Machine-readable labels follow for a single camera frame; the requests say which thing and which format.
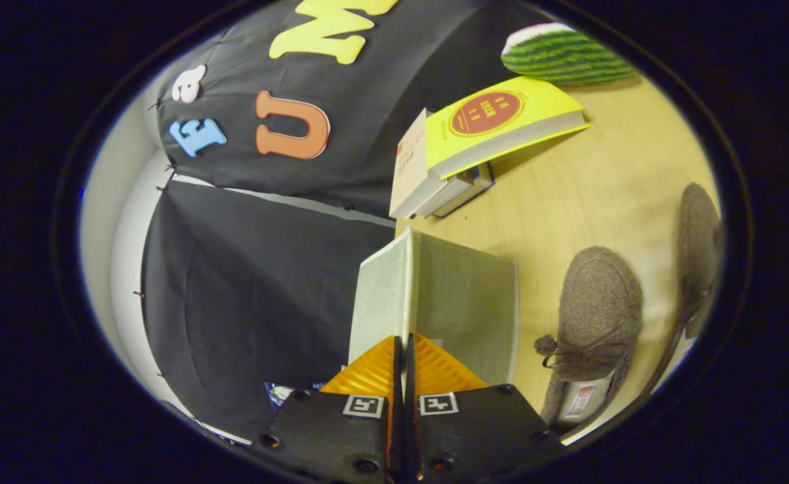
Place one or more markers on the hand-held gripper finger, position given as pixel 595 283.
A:
pixel 399 383
pixel 409 383

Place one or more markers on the brown fuzzy shoe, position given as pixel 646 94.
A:
pixel 698 249
pixel 596 309

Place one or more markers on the dark blue book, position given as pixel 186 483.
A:
pixel 468 191

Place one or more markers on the beige book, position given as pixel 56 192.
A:
pixel 409 171

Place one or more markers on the yellow book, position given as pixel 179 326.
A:
pixel 535 104

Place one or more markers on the watermelon slice plush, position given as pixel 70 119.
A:
pixel 562 57

